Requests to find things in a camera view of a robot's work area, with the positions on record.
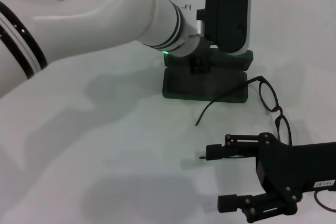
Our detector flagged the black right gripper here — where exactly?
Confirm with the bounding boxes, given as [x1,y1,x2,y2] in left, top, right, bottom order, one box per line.
[206,132,336,222]

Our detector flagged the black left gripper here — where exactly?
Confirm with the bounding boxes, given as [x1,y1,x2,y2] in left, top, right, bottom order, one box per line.
[189,39,219,74]

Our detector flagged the green glasses case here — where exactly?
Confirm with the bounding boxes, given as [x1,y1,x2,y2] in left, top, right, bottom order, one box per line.
[162,50,254,104]

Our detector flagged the black round-lens glasses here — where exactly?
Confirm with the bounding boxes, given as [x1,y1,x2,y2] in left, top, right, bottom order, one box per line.
[195,75,292,161]

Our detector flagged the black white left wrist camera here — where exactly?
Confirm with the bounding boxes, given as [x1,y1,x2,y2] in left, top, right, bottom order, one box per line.
[196,0,253,56]

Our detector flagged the grey right gripper cable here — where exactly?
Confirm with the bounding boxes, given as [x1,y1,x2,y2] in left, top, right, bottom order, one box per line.
[313,190,336,209]

